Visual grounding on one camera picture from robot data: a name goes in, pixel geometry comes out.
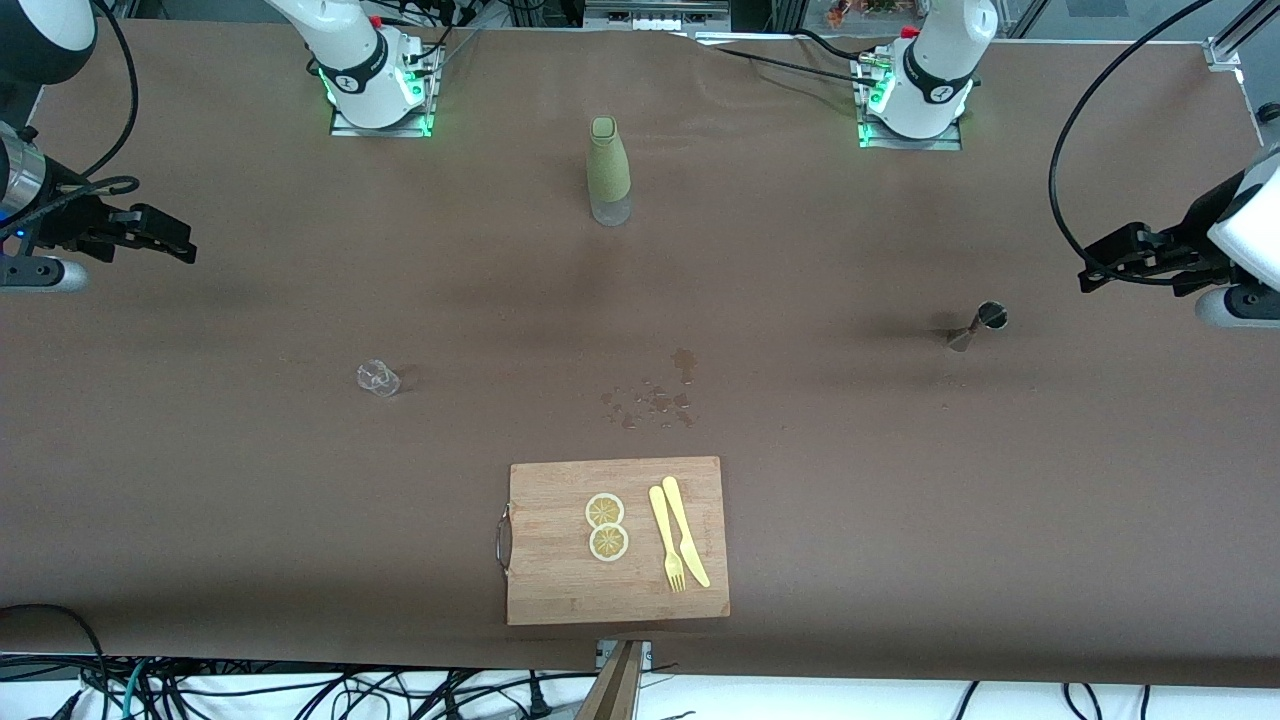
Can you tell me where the metal double jigger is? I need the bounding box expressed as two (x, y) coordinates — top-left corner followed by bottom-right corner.
(946, 301), (1009, 353)

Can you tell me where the green sleeved glass bottle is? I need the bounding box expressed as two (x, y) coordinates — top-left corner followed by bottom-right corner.
(586, 116), (633, 227)

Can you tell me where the yellow plastic knife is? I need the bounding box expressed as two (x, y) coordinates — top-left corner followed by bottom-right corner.
(661, 476), (712, 589)

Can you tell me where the yellow plastic fork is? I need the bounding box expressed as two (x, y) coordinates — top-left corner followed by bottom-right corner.
(648, 486), (689, 593)

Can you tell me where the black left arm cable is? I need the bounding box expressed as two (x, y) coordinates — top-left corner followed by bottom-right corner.
(1048, 0), (1216, 261)

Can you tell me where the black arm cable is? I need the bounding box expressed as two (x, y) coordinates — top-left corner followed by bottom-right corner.
(1048, 0), (1216, 261)
(30, 0), (141, 201)

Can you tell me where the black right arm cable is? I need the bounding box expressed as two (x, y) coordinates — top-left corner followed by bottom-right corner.
(30, 0), (141, 201)

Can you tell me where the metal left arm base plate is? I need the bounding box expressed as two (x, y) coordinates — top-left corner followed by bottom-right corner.
(857, 55), (963, 151)

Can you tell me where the aluminium frame post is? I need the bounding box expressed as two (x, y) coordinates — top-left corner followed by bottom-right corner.
(1205, 0), (1280, 73)

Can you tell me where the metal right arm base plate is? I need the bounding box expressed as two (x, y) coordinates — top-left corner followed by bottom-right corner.
(330, 45), (441, 139)

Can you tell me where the black cable on table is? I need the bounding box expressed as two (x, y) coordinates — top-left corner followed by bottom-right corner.
(695, 30), (881, 91)

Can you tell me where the thick black floor cable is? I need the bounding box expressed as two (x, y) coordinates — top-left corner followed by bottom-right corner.
(0, 604), (111, 720)

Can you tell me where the teal floor cable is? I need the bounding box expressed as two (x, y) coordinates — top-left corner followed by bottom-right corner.
(120, 660), (151, 720)

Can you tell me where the wooden cutting board with handle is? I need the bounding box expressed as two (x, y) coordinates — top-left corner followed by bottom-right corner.
(496, 456), (731, 627)

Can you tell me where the metal frame rail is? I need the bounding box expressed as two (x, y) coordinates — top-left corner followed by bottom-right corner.
(583, 0), (731, 31)

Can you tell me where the wooden post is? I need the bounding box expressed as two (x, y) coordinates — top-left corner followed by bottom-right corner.
(575, 640), (646, 720)

